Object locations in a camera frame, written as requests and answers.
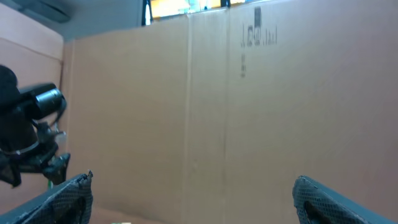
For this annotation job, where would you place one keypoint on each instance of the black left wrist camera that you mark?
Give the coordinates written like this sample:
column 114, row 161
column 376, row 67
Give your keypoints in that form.
column 42, row 100

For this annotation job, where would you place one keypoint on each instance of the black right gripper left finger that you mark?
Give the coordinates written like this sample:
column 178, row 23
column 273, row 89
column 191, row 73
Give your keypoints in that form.
column 68, row 203

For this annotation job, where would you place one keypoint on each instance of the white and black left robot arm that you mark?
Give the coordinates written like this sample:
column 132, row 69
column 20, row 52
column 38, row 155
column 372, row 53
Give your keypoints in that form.
column 28, row 142

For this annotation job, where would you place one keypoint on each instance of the brown cardboard wall panel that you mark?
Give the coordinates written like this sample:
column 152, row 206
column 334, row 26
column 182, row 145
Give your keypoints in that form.
column 211, row 117

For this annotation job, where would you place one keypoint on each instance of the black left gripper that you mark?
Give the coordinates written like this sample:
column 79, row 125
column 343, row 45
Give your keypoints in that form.
column 39, row 158

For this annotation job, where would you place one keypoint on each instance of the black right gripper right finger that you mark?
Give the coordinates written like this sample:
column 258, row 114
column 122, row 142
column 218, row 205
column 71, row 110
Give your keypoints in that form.
column 315, row 203

